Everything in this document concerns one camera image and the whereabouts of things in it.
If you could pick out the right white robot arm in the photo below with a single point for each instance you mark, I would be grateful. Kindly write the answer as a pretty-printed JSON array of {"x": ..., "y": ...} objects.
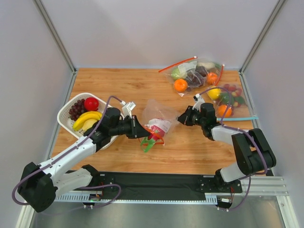
[{"x": 252, "y": 150}]

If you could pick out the left aluminium frame post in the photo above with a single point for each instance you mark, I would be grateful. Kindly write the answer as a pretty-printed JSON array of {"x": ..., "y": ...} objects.
[{"x": 48, "y": 21}]

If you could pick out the aluminium corner frame post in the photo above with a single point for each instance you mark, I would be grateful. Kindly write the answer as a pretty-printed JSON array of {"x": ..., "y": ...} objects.
[{"x": 263, "y": 33}]

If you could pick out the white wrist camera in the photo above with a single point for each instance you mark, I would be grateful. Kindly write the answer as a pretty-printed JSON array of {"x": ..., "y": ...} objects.
[
  {"x": 198, "y": 102},
  {"x": 127, "y": 109}
]

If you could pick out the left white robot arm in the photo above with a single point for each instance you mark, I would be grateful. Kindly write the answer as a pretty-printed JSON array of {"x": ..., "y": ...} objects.
[{"x": 41, "y": 183}]

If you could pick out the dark purple fake grapes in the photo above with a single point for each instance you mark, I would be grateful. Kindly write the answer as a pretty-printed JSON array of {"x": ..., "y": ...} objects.
[{"x": 196, "y": 78}]

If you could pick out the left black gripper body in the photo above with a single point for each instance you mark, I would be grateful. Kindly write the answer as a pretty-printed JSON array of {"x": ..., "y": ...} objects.
[{"x": 133, "y": 127}]

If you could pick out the blue-zip clear bag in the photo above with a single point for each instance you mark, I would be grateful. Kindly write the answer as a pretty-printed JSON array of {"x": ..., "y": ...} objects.
[{"x": 242, "y": 113}]

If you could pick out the green fake cabbage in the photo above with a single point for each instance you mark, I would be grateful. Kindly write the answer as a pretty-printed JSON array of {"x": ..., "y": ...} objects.
[{"x": 176, "y": 74}]

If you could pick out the white fake radish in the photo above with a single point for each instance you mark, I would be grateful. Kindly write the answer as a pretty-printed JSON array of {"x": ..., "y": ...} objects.
[{"x": 206, "y": 65}]

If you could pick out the yellow fake lemon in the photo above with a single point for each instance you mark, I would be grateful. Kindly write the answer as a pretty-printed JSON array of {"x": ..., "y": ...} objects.
[{"x": 88, "y": 124}]

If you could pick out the red fake apple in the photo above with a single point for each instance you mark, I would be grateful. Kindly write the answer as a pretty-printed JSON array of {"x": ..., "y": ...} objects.
[{"x": 91, "y": 104}]

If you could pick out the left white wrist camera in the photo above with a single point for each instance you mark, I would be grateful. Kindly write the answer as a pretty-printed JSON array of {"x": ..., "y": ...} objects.
[{"x": 127, "y": 109}]

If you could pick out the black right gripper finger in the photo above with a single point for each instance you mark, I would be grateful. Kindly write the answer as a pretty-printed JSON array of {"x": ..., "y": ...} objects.
[
  {"x": 187, "y": 112},
  {"x": 184, "y": 119}
]

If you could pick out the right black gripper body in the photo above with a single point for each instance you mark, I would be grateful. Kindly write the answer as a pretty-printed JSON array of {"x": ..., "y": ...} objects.
[{"x": 187, "y": 116}]

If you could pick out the orange-zip bag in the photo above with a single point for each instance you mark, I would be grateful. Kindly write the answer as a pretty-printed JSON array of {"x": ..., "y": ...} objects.
[
  {"x": 183, "y": 66},
  {"x": 155, "y": 109},
  {"x": 219, "y": 68}
]

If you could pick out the orange fake fruit blue bag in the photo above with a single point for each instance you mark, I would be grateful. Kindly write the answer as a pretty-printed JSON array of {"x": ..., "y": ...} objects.
[{"x": 224, "y": 111}]

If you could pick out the yellow fake banana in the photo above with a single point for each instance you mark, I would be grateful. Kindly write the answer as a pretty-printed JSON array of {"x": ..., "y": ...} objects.
[{"x": 84, "y": 117}]

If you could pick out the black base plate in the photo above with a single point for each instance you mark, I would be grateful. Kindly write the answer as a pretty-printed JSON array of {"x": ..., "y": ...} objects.
[{"x": 167, "y": 183}]

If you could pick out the green fake avocado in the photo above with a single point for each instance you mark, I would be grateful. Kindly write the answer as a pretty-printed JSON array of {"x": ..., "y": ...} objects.
[{"x": 226, "y": 98}]

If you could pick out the white slotted cable duct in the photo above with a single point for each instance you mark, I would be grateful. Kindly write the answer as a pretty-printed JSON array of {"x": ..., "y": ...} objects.
[{"x": 149, "y": 198}]

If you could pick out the red dragon fruit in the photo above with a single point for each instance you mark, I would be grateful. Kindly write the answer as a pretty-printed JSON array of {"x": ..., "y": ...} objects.
[{"x": 158, "y": 128}]

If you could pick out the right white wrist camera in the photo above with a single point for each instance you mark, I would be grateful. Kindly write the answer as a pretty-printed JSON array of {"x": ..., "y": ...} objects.
[{"x": 198, "y": 102}]

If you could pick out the white perforated plastic basket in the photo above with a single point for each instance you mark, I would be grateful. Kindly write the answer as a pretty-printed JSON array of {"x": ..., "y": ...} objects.
[{"x": 108, "y": 112}]

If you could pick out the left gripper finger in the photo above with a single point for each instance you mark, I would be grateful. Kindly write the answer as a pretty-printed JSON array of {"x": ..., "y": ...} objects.
[
  {"x": 139, "y": 127},
  {"x": 139, "y": 135}
]

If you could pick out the orange fake fruit middle bag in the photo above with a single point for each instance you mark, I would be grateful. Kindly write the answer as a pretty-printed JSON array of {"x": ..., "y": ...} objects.
[{"x": 212, "y": 78}]

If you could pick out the yellow fake apple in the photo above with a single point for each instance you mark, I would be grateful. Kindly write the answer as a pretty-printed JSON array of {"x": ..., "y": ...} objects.
[{"x": 214, "y": 93}]

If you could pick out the orange fake fruit left bag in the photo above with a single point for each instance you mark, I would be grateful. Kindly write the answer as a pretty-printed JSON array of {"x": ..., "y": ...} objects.
[{"x": 180, "y": 85}]

